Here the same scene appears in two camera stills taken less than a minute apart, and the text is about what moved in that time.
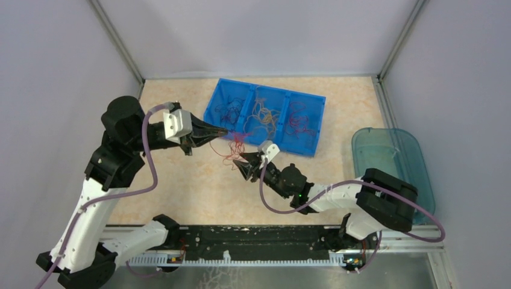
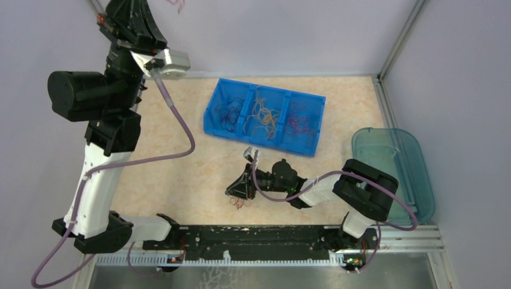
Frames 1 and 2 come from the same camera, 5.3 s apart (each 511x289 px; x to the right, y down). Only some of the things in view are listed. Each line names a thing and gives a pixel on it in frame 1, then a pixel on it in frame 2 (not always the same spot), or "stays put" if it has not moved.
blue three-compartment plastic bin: [291, 121] stays put
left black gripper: [192, 139] to [125, 35]
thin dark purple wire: [229, 111] stays put
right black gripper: [255, 159] to [244, 187]
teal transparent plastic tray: [400, 152] stays put
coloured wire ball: [237, 149] to [239, 202]
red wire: [297, 123] stays put
